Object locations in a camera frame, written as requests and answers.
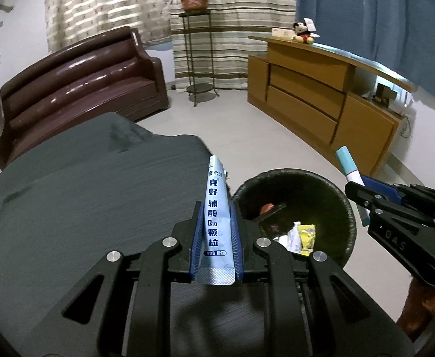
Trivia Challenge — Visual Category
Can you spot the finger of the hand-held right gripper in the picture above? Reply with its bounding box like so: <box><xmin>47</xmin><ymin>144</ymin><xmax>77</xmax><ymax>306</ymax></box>
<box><xmin>362</xmin><ymin>176</ymin><xmax>435</xmax><ymax>214</ymax></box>
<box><xmin>345</xmin><ymin>181</ymin><xmax>401</xmax><ymax>217</ymax></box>

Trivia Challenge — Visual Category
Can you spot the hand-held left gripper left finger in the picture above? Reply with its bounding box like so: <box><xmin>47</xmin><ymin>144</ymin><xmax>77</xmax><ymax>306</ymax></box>
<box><xmin>41</xmin><ymin>201</ymin><xmax>203</xmax><ymax>357</ymax></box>

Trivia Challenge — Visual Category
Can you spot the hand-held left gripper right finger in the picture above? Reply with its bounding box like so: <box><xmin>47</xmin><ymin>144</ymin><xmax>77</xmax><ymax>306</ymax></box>
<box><xmin>229</xmin><ymin>203</ymin><xmax>415</xmax><ymax>357</ymax></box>

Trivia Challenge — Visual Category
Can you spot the teal white stick sachet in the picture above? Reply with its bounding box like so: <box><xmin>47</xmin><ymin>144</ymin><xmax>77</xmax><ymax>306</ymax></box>
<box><xmin>335</xmin><ymin>146</ymin><xmax>370</xmax><ymax>227</ymax></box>

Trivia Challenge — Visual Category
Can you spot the light blue stick sachet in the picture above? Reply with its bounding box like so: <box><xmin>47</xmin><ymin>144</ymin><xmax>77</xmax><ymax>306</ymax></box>
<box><xmin>196</xmin><ymin>155</ymin><xmax>236</xmax><ymax>286</ymax></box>

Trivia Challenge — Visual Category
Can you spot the trash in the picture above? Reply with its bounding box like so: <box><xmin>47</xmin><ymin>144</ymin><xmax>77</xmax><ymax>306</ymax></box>
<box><xmin>258</xmin><ymin>204</ymin><xmax>288</xmax><ymax>239</ymax></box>

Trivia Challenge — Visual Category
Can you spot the black trash bin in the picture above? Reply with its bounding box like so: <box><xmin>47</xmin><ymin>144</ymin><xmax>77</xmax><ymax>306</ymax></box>
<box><xmin>231</xmin><ymin>169</ymin><xmax>357</xmax><ymax>270</ymax></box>

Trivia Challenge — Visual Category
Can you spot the yellow white wrapper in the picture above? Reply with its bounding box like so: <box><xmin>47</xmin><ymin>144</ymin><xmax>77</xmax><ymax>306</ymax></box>
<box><xmin>287</xmin><ymin>222</ymin><xmax>316</xmax><ymax>257</ymax></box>

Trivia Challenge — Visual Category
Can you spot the wooden cabinet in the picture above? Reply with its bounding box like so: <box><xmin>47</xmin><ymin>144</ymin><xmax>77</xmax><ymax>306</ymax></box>
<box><xmin>247</xmin><ymin>35</ymin><xmax>419</xmax><ymax>177</ymax></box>

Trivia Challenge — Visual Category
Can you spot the dark grey tablecloth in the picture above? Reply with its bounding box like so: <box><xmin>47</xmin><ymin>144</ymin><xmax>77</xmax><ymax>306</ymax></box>
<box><xmin>0</xmin><ymin>112</ymin><xmax>236</xmax><ymax>357</ymax></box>

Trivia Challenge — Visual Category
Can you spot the blue curtain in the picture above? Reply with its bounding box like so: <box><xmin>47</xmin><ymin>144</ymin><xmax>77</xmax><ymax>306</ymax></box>
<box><xmin>295</xmin><ymin>0</ymin><xmax>435</xmax><ymax>99</ymax></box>

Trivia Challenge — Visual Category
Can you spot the mouse plush toy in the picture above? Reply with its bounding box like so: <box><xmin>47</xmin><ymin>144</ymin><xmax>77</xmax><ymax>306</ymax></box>
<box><xmin>292</xmin><ymin>18</ymin><xmax>320</xmax><ymax>44</ymax></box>

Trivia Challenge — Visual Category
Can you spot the brown leather sofa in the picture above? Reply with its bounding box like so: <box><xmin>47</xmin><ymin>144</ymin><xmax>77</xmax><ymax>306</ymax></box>
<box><xmin>0</xmin><ymin>26</ymin><xmax>169</xmax><ymax>170</ymax></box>

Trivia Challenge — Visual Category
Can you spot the striped curtain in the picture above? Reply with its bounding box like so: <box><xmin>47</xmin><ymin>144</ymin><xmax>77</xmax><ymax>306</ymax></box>
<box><xmin>167</xmin><ymin>0</ymin><xmax>296</xmax><ymax>92</ymax></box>

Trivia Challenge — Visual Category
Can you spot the black metal plant stand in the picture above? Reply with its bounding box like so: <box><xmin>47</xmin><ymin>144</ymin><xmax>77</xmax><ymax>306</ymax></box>
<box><xmin>178</xmin><ymin>10</ymin><xmax>219</xmax><ymax>108</ymax></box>

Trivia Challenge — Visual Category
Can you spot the cream patterned curtain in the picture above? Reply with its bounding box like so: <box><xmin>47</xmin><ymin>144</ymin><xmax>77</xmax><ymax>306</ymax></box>
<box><xmin>45</xmin><ymin>0</ymin><xmax>171</xmax><ymax>53</ymax></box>

